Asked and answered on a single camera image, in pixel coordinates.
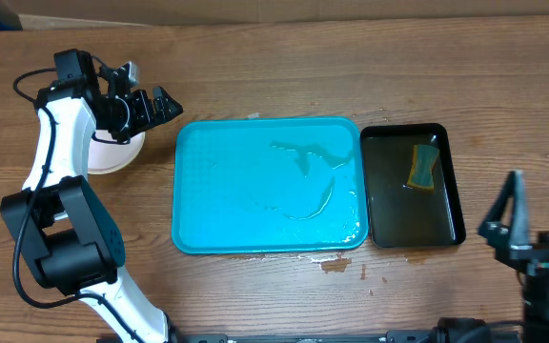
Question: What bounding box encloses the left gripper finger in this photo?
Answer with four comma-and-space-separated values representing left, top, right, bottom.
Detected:
153, 87, 183, 126
99, 61, 139, 98

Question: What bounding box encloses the white plate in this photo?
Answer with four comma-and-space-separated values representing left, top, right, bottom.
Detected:
88, 132, 146, 174

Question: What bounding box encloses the green yellow sponge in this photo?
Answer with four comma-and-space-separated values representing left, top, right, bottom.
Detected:
406, 144, 439, 191

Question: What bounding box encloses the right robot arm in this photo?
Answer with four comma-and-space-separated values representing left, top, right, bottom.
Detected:
423, 171, 549, 342

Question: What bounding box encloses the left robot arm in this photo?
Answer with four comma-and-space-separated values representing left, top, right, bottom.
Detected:
0, 50, 185, 342

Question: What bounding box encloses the teal plastic tray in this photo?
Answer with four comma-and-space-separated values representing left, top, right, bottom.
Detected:
172, 116, 369, 254

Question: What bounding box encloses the black rectangular water tray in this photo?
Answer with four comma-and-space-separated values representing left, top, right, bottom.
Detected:
360, 123, 466, 249

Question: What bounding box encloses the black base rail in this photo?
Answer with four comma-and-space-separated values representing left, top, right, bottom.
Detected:
178, 328, 521, 343

